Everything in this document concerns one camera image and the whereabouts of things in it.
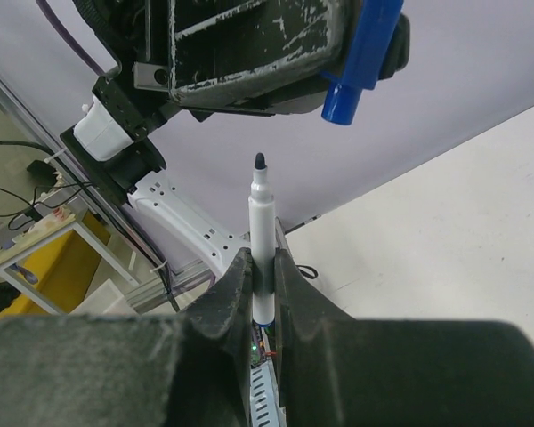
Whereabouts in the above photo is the slotted cable duct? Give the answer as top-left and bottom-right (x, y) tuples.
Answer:
(250, 360), (287, 427)

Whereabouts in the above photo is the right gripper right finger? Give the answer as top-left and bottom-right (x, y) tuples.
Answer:
(274, 250), (534, 426)

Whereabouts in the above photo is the blue white pen cap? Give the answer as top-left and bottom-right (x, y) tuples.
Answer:
(321, 1), (410, 125)

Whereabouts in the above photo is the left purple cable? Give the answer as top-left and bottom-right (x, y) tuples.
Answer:
(35, 0), (108, 77)

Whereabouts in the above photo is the white pen blue tip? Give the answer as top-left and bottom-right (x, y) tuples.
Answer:
(248, 153), (277, 326)

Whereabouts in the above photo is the yellow white table outside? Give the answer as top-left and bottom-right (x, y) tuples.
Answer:
(0, 211), (141, 319)

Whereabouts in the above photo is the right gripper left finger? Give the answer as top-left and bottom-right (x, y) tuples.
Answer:
(0, 248), (252, 426)

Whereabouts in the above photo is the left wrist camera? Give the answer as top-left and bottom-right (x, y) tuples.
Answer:
(73, 96), (134, 162)

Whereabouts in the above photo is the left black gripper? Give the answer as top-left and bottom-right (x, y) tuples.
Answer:
(133, 0), (411, 115)

